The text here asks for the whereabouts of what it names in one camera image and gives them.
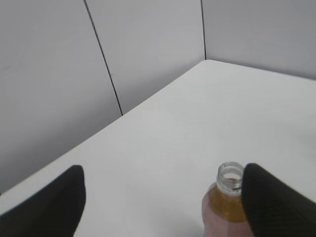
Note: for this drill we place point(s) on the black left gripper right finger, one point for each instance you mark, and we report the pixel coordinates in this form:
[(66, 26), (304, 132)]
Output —
[(274, 209)]

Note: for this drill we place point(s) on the peach oolong tea bottle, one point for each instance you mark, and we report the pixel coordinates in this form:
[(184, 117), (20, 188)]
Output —
[(221, 208)]

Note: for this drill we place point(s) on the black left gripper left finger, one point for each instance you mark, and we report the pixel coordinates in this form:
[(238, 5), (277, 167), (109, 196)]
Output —
[(53, 211)]

